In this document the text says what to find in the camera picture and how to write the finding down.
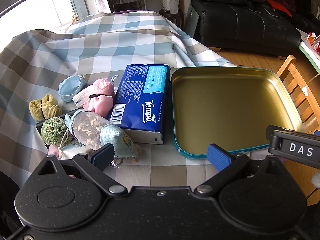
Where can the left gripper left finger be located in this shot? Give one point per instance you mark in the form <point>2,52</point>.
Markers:
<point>92,165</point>

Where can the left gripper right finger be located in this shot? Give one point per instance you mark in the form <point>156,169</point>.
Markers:
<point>229,167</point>

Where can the light blue printed pouch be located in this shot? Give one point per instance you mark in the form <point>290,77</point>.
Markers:
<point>122,143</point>

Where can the mesh potpourri sachet bag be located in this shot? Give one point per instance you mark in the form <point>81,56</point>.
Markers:
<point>85,126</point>

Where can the green scrubber ball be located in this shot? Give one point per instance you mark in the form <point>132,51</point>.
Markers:
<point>53,130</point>

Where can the light blue face mask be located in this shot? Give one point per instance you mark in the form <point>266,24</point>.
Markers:
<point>71,86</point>

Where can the pink small cloth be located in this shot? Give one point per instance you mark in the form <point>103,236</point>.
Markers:
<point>54,150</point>

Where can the gold metal tin tray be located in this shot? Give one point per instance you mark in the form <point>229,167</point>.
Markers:
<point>228,106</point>

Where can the wooden chair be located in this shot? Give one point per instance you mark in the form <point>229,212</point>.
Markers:
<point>303,97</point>

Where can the blue Tempo tissue pack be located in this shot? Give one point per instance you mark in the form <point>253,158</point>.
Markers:
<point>140,102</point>

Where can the green edged desk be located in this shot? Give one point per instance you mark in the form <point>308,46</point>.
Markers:
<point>307,49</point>

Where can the plaid checkered cloth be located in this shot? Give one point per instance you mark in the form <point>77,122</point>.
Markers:
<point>34,63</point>

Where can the black leather sofa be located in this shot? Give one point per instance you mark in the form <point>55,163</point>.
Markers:
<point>253,24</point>

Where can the red cushion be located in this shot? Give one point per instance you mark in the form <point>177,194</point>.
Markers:
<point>278,6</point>

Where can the dark plant stool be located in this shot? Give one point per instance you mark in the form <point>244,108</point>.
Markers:
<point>177,19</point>

